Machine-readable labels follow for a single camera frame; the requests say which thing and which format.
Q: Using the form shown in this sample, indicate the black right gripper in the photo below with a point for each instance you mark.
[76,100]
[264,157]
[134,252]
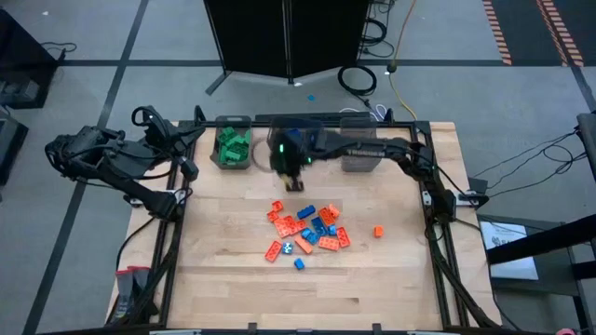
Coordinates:
[288,153]

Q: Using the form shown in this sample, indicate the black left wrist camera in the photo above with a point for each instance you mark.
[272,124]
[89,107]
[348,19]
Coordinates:
[163,135]

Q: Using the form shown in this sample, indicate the pink round object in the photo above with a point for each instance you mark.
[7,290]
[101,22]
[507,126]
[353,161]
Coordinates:
[566,332]

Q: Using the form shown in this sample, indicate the grey plastic bin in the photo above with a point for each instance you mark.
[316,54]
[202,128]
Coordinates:
[361,163]
[233,120]
[279,125]

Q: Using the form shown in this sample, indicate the grey red-tipped device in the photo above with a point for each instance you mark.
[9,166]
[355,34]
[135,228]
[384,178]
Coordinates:
[125,288]

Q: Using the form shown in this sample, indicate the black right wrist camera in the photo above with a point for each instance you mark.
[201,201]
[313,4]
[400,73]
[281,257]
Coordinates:
[316,139]

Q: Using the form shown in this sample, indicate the black table frame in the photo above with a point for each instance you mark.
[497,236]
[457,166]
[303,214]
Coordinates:
[400,124]

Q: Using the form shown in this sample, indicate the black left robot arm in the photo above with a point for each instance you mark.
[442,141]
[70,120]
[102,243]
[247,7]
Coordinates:
[116,163]

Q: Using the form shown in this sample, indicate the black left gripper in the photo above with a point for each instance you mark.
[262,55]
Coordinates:
[171,142]

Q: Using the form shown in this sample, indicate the black cart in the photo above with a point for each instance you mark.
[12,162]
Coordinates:
[23,56]

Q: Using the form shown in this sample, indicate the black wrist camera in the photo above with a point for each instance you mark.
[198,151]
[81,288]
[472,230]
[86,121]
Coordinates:
[316,139]
[163,135]

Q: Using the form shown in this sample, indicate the black folding partition screen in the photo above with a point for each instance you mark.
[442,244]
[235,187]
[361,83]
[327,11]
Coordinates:
[251,37]

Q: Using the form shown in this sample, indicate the white paper sheet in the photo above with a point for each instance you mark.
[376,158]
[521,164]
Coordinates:
[498,235]

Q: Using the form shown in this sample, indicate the black desk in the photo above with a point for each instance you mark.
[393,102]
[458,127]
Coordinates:
[589,139]

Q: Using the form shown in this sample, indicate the small orange toy brick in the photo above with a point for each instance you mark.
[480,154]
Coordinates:
[278,205]
[334,210]
[272,216]
[302,224]
[378,231]

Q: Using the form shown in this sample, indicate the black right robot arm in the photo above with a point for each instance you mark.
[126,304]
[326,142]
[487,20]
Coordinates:
[372,148]

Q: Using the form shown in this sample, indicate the black beam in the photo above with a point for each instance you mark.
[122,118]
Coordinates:
[549,239]

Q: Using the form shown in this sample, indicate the black box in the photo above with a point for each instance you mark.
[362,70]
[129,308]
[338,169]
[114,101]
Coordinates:
[11,144]

